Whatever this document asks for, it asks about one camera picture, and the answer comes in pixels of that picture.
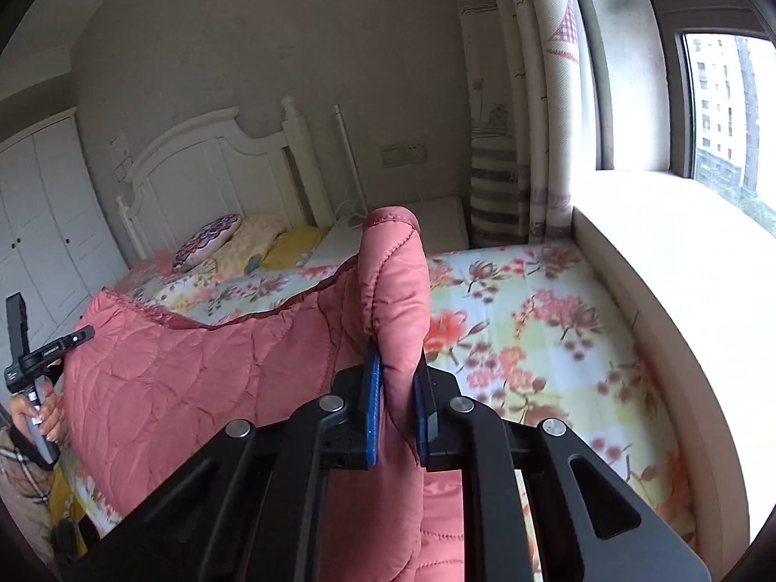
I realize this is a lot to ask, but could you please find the dark framed window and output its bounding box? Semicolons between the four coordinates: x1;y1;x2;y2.
630;0;776;225

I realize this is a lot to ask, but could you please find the pale pink pillow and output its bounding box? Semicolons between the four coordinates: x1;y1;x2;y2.
206;213;290;277

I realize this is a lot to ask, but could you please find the beige window sill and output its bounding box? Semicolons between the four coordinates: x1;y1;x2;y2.
570;170;776;550

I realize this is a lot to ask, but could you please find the white wooden headboard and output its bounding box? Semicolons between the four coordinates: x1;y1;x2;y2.
115;95;336;263

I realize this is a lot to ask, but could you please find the pink quilted jacket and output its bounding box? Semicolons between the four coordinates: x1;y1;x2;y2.
61;206;465;582

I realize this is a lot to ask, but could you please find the white wardrobe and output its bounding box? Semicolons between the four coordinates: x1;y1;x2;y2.
0;108;130;343

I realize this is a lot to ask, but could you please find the white pole lamp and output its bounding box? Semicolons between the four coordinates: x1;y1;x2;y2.
332;105;368;220

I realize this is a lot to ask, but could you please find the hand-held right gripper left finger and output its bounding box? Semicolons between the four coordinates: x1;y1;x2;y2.
61;339;383;582

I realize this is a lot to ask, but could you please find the yellow pillow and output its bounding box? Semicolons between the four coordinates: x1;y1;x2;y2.
260;226;329;271

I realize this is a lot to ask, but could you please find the person's left hand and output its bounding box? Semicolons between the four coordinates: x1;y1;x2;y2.
9;370;65;445

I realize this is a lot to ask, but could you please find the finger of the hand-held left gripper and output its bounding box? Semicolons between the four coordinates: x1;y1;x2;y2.
44;325;96;357

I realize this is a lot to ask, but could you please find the patterned purple cushion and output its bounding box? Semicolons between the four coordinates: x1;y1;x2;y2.
173;213;243;273

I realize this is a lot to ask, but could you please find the bed with floral sheet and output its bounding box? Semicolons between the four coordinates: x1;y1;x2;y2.
57;242;698;559

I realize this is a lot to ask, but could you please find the printed beige curtain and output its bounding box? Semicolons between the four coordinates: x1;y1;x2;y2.
447;0;602;249

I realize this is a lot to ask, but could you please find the beige wall socket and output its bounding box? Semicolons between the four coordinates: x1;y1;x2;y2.
380;141;427;166

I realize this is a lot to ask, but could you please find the white nightstand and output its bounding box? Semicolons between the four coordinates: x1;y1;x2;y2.
303;195;471;268

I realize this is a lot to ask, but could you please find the person's left forearm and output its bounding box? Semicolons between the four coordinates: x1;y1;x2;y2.
0;421;57;507

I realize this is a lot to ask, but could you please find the white wall switch panel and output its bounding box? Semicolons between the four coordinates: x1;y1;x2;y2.
109;136;133;183

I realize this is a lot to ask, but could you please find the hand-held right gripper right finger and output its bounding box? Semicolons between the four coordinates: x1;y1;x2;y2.
414;355;713;582

